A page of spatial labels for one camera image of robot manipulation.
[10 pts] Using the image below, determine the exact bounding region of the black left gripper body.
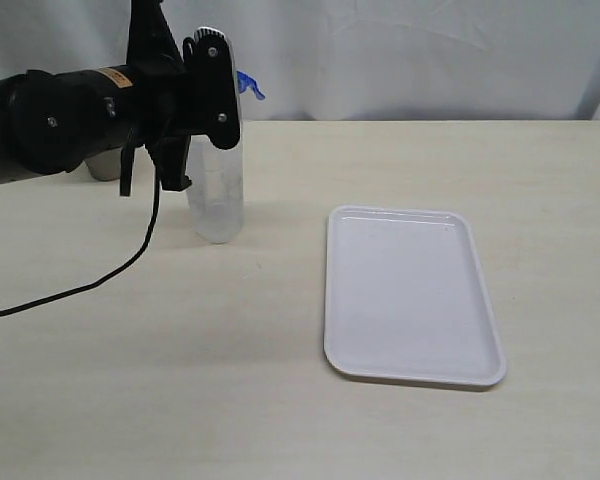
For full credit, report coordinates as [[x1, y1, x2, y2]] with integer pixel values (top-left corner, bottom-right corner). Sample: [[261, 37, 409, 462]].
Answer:
[[127, 27, 241, 150]]

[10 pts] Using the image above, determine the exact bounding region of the blue clip-lock lid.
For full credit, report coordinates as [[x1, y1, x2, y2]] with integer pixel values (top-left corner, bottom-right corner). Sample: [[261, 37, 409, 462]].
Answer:
[[237, 71, 266, 101]]

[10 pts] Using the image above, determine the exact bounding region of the stainless steel cup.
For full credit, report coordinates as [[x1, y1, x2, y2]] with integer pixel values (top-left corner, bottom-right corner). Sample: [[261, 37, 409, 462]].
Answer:
[[85, 149, 121, 182]]

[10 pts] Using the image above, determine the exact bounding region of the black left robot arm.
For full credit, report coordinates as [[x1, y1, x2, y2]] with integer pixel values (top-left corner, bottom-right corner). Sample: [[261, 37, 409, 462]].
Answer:
[[0, 1, 242, 196]]

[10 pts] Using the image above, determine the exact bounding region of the clear tall plastic container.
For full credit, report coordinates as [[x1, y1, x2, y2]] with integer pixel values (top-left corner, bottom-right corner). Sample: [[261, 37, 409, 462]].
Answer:
[[186, 136, 244, 244]]

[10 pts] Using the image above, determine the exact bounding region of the white rectangular plastic tray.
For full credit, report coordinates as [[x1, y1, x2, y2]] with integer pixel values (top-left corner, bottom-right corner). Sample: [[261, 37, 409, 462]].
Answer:
[[323, 205, 507, 389]]

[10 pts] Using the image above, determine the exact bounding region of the black cable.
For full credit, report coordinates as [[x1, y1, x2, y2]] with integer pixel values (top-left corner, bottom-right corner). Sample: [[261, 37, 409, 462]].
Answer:
[[0, 119, 162, 319]]

